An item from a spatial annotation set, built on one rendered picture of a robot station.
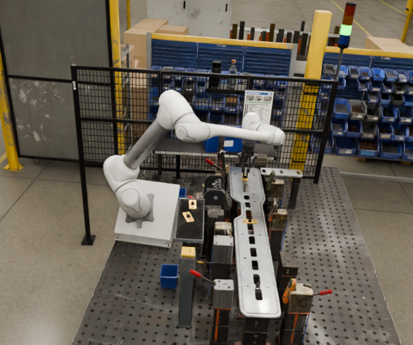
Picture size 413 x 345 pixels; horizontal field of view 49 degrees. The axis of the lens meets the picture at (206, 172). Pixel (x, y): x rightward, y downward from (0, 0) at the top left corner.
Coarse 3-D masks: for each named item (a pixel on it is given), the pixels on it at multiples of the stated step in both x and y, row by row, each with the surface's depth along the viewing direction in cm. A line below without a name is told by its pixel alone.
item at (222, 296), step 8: (216, 280) 206; (224, 280) 206; (216, 288) 202; (224, 288) 202; (232, 288) 202; (216, 296) 203; (224, 296) 203; (232, 296) 203; (216, 304) 206; (224, 304) 205; (216, 312) 209; (224, 312) 209; (216, 320) 211; (224, 320) 211; (216, 328) 213; (224, 328) 213; (208, 336) 223; (216, 336) 216; (224, 336) 216; (216, 344) 218; (224, 344) 218
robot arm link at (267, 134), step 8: (216, 128) 249; (224, 128) 253; (232, 128) 255; (264, 128) 266; (272, 128) 266; (224, 136) 256; (232, 136) 256; (240, 136) 257; (248, 136) 258; (256, 136) 259; (264, 136) 263; (272, 136) 265; (280, 136) 265; (272, 144) 269; (280, 144) 269
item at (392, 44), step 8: (368, 40) 554; (376, 40) 546; (384, 40) 549; (392, 40) 551; (368, 48) 553; (376, 48) 525; (384, 48) 512; (392, 48) 515; (400, 48) 517; (408, 48) 519; (384, 56) 498; (360, 160) 560
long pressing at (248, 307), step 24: (240, 168) 314; (240, 192) 286; (240, 216) 262; (240, 240) 243; (264, 240) 244; (240, 264) 226; (264, 264) 227; (240, 288) 210; (264, 288) 212; (240, 312) 199; (264, 312) 199
